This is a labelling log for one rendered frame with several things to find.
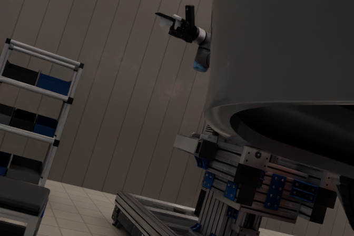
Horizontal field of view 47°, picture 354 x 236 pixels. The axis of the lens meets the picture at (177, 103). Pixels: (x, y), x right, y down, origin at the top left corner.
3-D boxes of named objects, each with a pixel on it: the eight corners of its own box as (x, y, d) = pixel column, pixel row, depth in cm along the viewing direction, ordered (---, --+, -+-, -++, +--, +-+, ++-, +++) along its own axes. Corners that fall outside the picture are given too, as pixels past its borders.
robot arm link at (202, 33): (207, 30, 199) (197, 28, 205) (200, 26, 196) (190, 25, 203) (202, 45, 199) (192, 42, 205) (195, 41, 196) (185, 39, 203)
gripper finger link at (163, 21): (151, 22, 193) (169, 29, 194) (156, 10, 193) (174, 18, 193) (151, 23, 196) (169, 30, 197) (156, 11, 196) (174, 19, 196)
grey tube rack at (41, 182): (-51, 193, 247) (3, 36, 255) (-39, 179, 286) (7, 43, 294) (39, 212, 264) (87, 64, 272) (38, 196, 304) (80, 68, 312)
